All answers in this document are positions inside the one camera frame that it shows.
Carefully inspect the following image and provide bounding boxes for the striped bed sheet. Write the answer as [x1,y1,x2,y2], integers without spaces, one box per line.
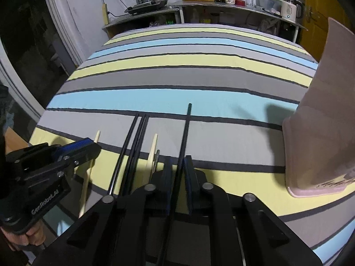
[29,23,355,266]

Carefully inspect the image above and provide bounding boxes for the white electric kettle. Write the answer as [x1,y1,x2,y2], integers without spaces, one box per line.
[280,0,304,22]

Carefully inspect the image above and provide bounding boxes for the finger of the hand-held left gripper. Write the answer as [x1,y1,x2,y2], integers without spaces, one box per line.
[63,143,102,172]
[54,138,97,156]

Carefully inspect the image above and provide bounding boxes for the pink utensil holder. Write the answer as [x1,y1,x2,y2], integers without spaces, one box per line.
[282,17,355,198]

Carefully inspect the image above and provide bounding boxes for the white door frame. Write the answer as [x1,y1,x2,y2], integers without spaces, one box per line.
[41,0,86,67]

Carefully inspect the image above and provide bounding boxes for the person's left hand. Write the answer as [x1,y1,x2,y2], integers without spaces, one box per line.
[0,221,46,252]

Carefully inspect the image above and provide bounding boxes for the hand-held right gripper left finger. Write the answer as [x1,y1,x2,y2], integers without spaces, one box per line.
[33,156,174,266]

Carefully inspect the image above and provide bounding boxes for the metal kitchen counter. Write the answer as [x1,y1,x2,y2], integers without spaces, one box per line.
[169,0,308,43]

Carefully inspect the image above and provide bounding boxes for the beige wooden chopstick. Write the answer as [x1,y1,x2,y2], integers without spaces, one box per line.
[78,130,100,219]
[146,133,158,179]

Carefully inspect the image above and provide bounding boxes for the black chopstick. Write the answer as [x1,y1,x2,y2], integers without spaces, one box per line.
[155,103,192,266]
[108,113,140,198]
[127,114,150,194]
[120,113,147,197]

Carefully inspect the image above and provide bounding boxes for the gas stove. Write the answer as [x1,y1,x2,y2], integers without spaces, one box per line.
[124,0,170,14]

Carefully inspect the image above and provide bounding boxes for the metal chopstick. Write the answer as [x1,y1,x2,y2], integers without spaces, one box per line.
[152,150,161,174]

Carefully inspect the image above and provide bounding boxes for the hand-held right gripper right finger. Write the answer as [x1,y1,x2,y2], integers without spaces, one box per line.
[183,155,323,266]

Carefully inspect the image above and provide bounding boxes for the yellow wooden door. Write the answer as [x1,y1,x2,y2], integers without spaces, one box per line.
[298,0,355,61]

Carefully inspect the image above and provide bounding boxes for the white plastic container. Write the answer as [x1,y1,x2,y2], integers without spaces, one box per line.
[256,0,283,13]

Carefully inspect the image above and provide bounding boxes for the low metal table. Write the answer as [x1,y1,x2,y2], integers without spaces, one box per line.
[101,6,183,39]

